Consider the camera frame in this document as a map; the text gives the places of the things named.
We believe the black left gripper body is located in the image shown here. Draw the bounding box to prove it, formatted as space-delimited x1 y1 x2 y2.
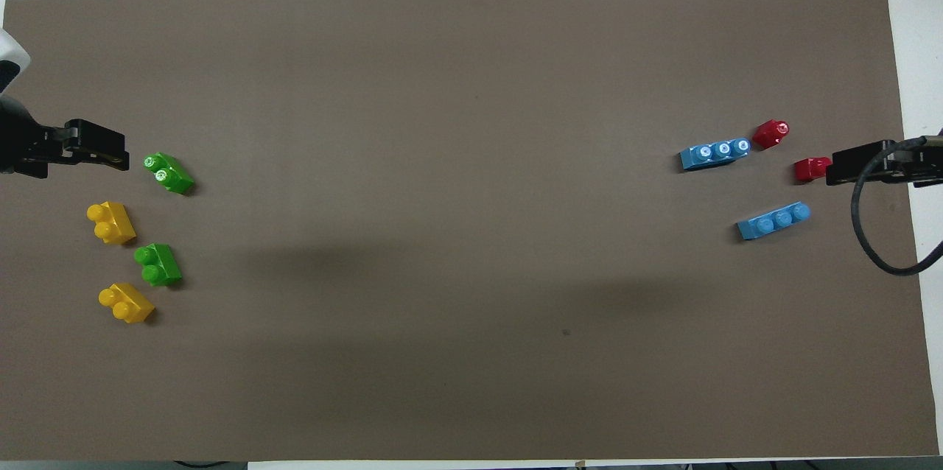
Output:
0 97 68 178

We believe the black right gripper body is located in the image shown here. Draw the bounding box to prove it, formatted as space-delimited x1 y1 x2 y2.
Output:
894 136 943 188

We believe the green two-stud toy block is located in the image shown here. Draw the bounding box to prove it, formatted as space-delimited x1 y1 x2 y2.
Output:
133 242 183 288
143 152 197 197

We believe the blue three-stud toy block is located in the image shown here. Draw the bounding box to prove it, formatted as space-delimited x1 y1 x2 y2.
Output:
679 137 751 173
736 203 812 242

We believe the red one-stud toy block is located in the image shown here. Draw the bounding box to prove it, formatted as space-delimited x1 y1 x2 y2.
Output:
793 156 833 185
751 119 791 151

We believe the yellow two-stud toy block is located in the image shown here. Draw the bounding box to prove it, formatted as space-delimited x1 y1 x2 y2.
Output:
86 201 138 246
99 283 156 325

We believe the brown table mat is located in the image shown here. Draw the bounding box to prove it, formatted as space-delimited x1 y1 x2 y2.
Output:
0 0 941 462

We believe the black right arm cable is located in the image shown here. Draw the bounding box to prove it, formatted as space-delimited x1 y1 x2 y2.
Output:
850 135 943 278

